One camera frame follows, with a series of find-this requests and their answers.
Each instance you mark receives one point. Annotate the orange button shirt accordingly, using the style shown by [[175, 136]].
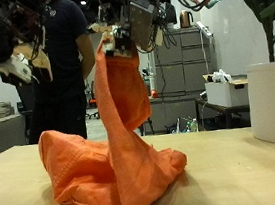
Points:
[[117, 158]]

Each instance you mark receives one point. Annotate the grey box appliance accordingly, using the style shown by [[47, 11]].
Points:
[[171, 12]]

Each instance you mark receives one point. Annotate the copper kettle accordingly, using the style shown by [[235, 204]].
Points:
[[186, 19]]

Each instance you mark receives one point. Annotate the ceiling light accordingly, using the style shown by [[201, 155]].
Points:
[[83, 2]]

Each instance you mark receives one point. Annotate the tall grey cabinet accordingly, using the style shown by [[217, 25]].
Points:
[[186, 59]]

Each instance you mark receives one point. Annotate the white bottle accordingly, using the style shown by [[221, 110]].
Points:
[[151, 81]]

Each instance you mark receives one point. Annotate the white power strip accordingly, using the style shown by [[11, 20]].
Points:
[[204, 29]]

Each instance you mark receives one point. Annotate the person in dark t-shirt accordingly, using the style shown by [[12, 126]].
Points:
[[63, 74]]

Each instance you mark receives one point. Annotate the small red ball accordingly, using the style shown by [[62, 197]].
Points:
[[154, 94]]

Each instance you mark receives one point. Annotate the orange office chair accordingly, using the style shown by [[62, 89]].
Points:
[[92, 103]]

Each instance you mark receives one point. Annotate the grey sofa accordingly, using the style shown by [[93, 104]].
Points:
[[0, 136]]

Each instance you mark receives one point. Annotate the low grey cabinet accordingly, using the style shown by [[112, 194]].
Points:
[[172, 111]]

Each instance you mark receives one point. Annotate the white plastic bag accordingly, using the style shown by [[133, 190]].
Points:
[[221, 76]]

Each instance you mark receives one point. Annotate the white storage box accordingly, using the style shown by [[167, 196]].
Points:
[[227, 94]]

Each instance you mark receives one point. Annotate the clear plastic bottle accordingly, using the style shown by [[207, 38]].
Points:
[[193, 126]]

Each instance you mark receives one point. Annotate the dark side table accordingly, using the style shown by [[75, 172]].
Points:
[[224, 110]]

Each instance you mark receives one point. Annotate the green leafy plant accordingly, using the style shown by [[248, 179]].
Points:
[[269, 39]]

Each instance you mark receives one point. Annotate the white plant pot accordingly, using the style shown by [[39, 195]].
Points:
[[273, 102]]

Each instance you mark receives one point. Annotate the black camera tripod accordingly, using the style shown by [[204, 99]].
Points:
[[148, 126]]

